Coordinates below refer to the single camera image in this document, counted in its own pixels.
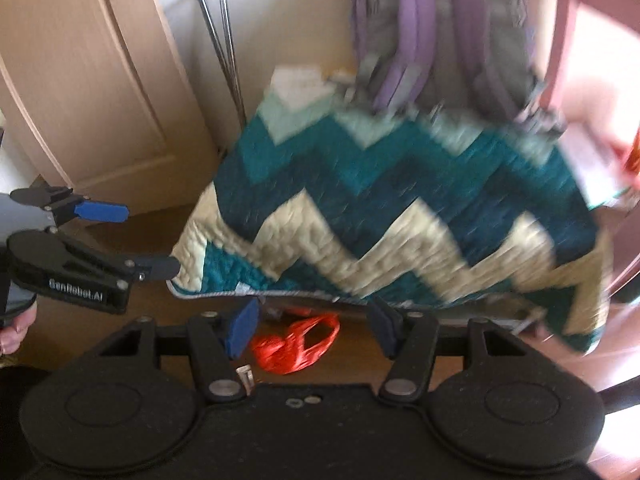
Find purple grey backpack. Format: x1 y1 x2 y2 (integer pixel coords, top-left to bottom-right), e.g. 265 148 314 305
346 0 565 138

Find beige wooden door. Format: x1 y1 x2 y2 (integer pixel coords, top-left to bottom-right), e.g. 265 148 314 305
1 0 218 214

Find person left hand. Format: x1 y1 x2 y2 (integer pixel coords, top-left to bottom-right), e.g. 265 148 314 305
0 304 38 356

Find teal cream zigzag quilt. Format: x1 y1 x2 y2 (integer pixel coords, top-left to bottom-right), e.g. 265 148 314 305
169 66 612 353

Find pink wooden desk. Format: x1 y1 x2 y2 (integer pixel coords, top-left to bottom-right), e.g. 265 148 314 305
541 0 639 304

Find orange red mesh bag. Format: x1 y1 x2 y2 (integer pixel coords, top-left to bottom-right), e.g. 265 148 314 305
250 308 341 376

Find metal rods by wall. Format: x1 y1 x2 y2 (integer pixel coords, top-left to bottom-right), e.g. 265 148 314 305
195 0 247 129

